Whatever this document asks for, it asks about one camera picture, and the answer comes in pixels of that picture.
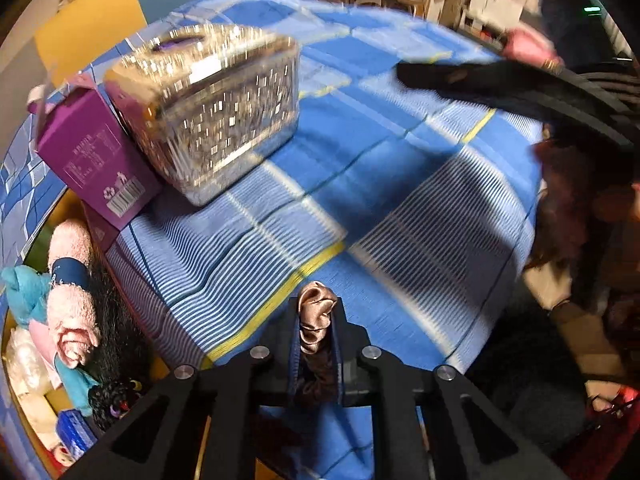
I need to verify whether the pink towel roll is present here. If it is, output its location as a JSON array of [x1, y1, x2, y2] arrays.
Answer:
[[47, 218, 101, 369]]

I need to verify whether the person's body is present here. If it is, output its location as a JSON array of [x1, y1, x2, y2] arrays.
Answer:
[[465, 240, 640, 480]]

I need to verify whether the colour block headboard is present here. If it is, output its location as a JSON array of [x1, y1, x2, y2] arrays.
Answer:
[[0, 0, 236, 92]]

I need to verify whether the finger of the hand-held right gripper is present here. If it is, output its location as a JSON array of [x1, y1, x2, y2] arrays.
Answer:
[[396, 60, 567, 122]]

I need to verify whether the black wig with coloured beads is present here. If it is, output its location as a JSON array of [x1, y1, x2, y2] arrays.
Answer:
[[87, 255, 154, 432]]

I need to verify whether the brown storage box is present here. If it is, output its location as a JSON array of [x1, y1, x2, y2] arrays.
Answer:
[[0, 189, 167, 480]]

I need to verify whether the white cabinet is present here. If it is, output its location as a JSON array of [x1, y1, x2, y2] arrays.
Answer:
[[464, 0, 526, 31]]

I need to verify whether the brown satin scrunchie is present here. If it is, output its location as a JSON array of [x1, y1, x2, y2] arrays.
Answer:
[[297, 281, 339, 412]]

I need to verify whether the small blue white box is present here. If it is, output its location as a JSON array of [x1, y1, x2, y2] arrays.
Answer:
[[55, 407, 99, 456]]

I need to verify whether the blue plaid bed sheet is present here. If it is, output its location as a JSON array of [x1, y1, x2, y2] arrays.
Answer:
[[0, 0, 547, 480]]

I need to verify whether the purple cardboard box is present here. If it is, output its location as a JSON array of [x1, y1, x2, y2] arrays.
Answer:
[[35, 72, 164, 254]]

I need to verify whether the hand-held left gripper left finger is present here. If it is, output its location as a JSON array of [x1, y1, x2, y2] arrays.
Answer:
[[62, 296, 304, 480]]

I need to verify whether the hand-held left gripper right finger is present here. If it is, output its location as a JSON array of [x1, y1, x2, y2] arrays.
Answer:
[[330, 297, 569, 480]]

